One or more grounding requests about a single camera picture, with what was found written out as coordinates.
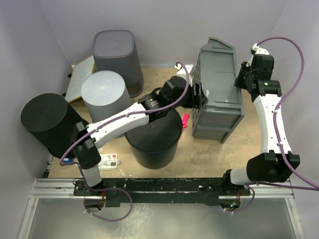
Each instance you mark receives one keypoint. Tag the aluminium rail frame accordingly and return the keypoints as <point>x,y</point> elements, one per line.
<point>53,212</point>

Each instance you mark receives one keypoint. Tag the white printed card package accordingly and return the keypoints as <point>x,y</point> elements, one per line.
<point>109,162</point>

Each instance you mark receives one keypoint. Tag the light grey round bin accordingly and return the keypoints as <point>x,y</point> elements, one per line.
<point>105,94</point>

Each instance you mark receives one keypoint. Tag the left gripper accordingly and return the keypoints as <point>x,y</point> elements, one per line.
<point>198,100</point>

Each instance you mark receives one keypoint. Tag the blue small box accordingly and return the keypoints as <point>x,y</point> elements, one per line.
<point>67,160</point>

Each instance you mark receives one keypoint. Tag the grey mesh bin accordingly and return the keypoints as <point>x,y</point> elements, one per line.
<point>115,50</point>

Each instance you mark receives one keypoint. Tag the yellow edged whiteboard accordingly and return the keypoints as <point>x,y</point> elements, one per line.
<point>80,73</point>

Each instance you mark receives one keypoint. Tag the black ribbed bin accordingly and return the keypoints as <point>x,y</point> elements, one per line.
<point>51,120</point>

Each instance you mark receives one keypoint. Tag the grey plastic tray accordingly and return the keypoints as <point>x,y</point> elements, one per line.
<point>220,105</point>

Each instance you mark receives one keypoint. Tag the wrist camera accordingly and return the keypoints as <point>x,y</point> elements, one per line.
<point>181,71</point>
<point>256,49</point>

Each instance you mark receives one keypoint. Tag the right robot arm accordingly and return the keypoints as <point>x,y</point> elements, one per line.
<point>276,161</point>

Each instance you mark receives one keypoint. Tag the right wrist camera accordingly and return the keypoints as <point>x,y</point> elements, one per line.
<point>256,49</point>

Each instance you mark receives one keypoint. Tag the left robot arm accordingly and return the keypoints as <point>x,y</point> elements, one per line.
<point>87,139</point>

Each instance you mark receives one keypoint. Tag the black base frame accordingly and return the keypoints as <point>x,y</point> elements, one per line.
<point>170,190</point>

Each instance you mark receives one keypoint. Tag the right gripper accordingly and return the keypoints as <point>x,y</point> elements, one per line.
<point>239,82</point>

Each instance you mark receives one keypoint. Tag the pink plastic clip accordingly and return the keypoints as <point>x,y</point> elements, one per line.
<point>185,120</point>

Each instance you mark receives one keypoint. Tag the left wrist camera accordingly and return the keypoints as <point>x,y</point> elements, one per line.
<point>181,71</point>

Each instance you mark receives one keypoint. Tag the black smooth round bin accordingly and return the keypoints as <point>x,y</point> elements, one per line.
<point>154,145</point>

